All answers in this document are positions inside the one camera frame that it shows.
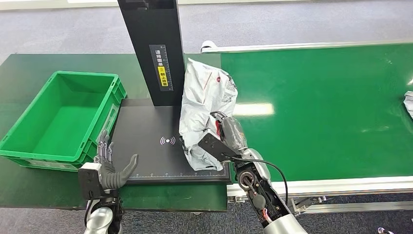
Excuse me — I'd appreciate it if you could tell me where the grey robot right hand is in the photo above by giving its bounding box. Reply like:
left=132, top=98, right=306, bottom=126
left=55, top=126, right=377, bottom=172
left=210, top=111, right=249, bottom=153

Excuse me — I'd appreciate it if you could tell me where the white red-print plastic package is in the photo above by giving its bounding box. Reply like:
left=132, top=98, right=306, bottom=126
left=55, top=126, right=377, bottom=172
left=178, top=58, right=239, bottom=172
left=403, top=91, right=413, bottom=120

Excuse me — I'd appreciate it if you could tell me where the green conveyor belt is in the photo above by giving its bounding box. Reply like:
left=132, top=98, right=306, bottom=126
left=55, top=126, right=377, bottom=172
left=220, top=42, right=413, bottom=182

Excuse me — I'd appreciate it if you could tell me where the black inbound scanner machine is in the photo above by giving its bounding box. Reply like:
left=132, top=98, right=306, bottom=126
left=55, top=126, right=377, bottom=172
left=108, top=0, right=233, bottom=186

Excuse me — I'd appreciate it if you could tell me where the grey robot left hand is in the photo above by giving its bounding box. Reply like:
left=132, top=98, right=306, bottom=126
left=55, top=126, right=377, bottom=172
left=94, top=129, right=140, bottom=191

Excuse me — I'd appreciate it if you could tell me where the aluminium conveyor frame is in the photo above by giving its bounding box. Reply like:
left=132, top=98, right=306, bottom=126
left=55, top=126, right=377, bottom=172
left=200, top=39, right=413, bottom=216

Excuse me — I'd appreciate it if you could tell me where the yellow sticker on scanner column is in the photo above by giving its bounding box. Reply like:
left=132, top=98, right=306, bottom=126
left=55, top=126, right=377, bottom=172
left=157, top=66, right=169, bottom=87

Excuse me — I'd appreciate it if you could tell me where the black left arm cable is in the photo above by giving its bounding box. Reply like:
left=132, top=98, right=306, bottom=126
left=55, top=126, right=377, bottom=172
left=83, top=198, right=95, bottom=229

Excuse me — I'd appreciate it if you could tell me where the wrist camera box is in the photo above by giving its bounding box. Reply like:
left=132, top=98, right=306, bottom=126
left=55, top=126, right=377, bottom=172
left=77, top=162, right=106, bottom=201
left=197, top=132, right=242, bottom=163

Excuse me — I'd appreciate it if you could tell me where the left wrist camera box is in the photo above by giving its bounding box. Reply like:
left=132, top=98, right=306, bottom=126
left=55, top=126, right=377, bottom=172
left=77, top=162, right=106, bottom=201

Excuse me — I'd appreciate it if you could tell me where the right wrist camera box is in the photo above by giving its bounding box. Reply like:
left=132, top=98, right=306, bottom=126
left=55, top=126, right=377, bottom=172
left=197, top=132, right=242, bottom=163

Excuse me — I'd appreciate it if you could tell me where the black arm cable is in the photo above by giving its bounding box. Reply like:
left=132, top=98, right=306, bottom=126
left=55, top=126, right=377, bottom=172
left=224, top=155, right=289, bottom=208
left=83, top=198, right=95, bottom=229

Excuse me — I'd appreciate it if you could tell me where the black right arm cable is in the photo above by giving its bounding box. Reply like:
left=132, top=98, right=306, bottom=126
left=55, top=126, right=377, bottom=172
left=224, top=155, right=289, bottom=208

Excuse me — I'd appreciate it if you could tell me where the green plastic crate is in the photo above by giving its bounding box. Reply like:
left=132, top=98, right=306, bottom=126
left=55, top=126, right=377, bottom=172
left=0, top=71, right=128, bottom=173

